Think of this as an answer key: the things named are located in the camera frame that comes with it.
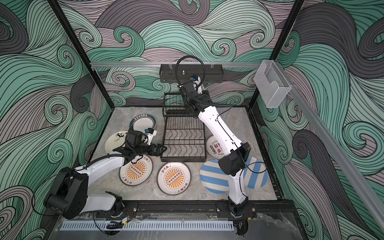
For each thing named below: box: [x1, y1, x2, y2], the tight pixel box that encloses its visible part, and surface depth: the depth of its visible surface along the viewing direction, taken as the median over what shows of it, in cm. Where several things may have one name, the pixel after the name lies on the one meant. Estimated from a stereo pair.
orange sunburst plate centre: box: [156, 162, 192, 196], surface depth 85 cm
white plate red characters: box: [206, 134, 228, 160], surface depth 97 cm
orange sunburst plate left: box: [119, 155, 154, 186], surface depth 87 cm
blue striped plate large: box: [200, 159, 230, 194], surface depth 85 cm
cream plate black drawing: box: [105, 130, 128, 155], surface depth 102 cm
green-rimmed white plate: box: [129, 113, 157, 132], surface depth 113 cm
